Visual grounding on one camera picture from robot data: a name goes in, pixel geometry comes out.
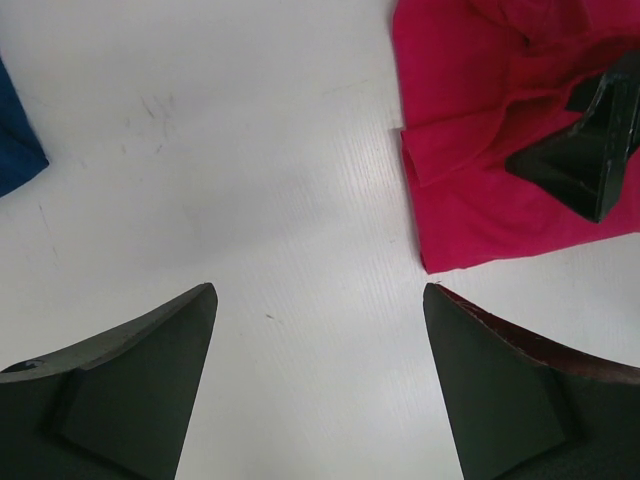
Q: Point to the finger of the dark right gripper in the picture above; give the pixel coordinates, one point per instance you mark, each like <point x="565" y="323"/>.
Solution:
<point x="583" y="165"/>

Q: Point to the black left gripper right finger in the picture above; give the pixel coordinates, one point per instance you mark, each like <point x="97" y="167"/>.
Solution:
<point x="522" y="406"/>

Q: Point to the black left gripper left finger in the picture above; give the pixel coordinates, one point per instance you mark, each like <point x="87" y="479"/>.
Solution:
<point x="114" y="406"/>

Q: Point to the magenta t shirt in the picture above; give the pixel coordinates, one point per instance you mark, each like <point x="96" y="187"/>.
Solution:
<point x="480" y="80"/>

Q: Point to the folded blue t shirt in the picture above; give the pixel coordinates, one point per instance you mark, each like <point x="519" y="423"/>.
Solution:
<point x="22" y="157"/>

